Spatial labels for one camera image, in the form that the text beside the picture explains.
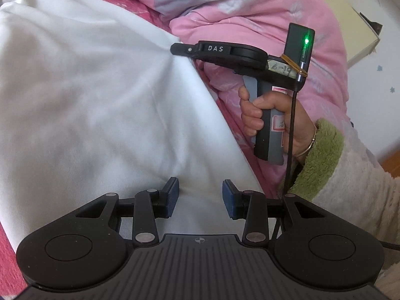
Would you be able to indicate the gold bangle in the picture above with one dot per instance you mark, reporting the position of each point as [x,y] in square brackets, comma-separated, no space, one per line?
[312,142]

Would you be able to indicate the white sweatshirt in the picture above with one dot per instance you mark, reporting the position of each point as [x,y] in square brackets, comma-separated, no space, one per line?
[93,100]

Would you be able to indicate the person's right hand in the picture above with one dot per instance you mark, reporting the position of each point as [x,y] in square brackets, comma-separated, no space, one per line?
[300,125]

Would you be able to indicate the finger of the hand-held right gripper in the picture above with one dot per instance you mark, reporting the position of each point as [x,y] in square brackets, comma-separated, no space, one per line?
[184,50]

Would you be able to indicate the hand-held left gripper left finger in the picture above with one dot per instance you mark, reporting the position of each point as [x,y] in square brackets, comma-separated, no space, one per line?
[173,197]

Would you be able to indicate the pink floral duvet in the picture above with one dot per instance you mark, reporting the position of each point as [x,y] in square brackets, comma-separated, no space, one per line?
[250,12]

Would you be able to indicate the cream cardboard box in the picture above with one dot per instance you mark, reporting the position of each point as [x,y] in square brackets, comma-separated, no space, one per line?
[350,31]

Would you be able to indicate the red floral blanket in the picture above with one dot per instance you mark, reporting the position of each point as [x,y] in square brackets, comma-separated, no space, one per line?
[9,256]

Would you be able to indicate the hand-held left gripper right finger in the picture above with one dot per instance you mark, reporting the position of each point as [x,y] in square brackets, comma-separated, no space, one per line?
[228,200]

